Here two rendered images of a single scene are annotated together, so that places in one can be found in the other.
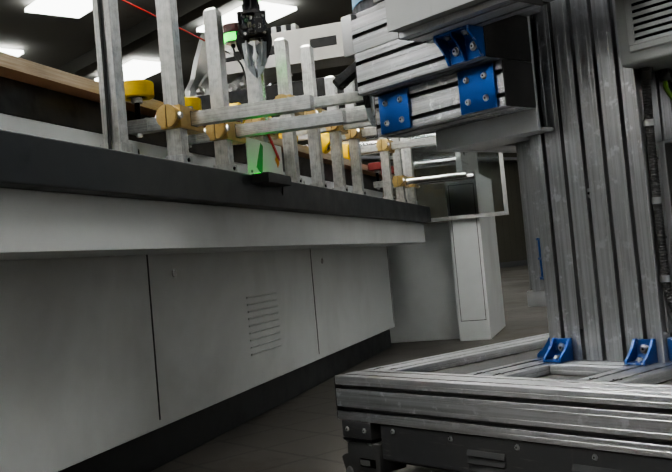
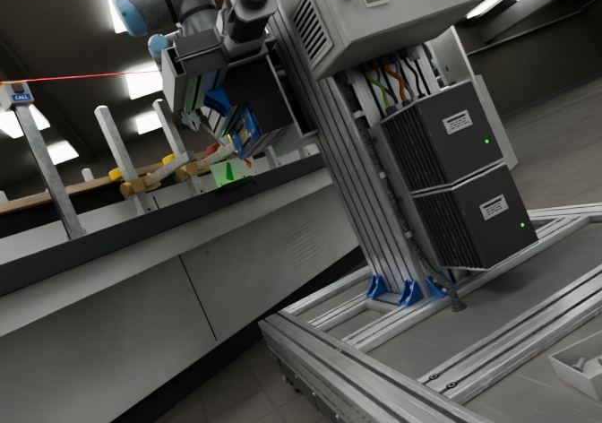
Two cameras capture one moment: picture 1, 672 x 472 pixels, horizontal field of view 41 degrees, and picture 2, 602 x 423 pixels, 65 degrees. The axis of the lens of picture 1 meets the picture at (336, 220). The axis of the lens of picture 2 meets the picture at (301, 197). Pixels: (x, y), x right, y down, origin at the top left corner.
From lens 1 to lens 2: 1.02 m
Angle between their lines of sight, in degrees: 23
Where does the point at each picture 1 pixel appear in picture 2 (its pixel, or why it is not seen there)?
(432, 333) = not seen: hidden behind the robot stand
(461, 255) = not seen: hidden behind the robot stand
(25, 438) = (98, 401)
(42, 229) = (12, 316)
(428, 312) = not seen: hidden behind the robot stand
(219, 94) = (176, 151)
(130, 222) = (103, 271)
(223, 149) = (191, 182)
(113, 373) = (166, 332)
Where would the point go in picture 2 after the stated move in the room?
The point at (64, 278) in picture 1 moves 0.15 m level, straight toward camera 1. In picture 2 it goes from (106, 298) to (83, 311)
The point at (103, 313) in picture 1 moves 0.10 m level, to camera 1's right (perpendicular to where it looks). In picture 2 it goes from (147, 303) to (167, 296)
